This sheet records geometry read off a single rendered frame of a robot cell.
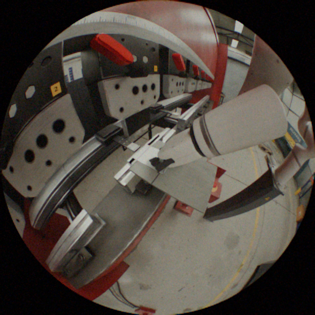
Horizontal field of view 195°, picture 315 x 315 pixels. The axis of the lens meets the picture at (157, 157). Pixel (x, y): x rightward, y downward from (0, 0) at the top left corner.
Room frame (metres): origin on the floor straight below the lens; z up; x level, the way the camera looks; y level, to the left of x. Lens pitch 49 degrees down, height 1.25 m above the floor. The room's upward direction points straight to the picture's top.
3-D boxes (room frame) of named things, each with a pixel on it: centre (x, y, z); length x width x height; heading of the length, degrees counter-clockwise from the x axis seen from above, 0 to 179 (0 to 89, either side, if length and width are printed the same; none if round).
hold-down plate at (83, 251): (-0.29, 0.34, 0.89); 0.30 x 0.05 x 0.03; 147
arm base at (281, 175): (0.05, -0.72, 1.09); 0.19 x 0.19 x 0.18
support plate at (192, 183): (0.16, -0.07, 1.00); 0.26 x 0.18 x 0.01; 57
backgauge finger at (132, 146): (0.33, 0.19, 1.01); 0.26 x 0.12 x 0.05; 57
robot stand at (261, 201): (0.05, -0.72, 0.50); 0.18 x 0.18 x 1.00; 58
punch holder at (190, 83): (0.56, -0.15, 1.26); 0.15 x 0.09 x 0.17; 147
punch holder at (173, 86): (0.39, -0.04, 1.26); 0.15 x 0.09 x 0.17; 147
